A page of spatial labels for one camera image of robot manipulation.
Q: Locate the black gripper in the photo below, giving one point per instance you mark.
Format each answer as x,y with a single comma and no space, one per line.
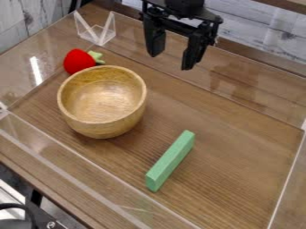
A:
179,16

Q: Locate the red plush strawberry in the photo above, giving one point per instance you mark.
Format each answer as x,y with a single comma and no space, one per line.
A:
78,60

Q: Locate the wooden bowl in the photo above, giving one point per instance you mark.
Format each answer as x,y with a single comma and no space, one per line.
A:
101,101

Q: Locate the green rectangular block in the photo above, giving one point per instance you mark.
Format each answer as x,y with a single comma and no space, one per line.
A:
168,161

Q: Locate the clear acrylic corner bracket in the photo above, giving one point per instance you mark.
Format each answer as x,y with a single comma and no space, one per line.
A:
94,34

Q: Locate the black table leg bracket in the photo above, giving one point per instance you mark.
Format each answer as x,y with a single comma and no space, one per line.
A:
44,220

